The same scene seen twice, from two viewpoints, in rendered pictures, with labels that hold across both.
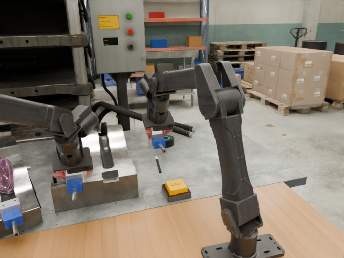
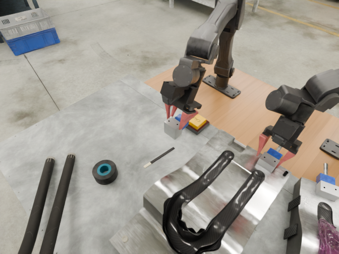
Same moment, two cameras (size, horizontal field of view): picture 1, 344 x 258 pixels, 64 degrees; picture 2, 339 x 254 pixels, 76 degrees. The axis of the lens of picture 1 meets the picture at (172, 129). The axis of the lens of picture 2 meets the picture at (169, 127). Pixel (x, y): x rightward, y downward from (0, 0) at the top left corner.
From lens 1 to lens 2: 1.29 m
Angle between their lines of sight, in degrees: 92
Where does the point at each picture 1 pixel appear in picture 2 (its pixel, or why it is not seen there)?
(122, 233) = (253, 133)
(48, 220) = (289, 183)
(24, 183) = (306, 218)
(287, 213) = not seen: hidden behind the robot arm
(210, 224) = (211, 101)
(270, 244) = (209, 78)
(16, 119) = not seen: outside the picture
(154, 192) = (203, 137)
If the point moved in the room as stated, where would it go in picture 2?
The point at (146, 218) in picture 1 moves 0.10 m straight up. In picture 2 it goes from (232, 128) to (237, 111)
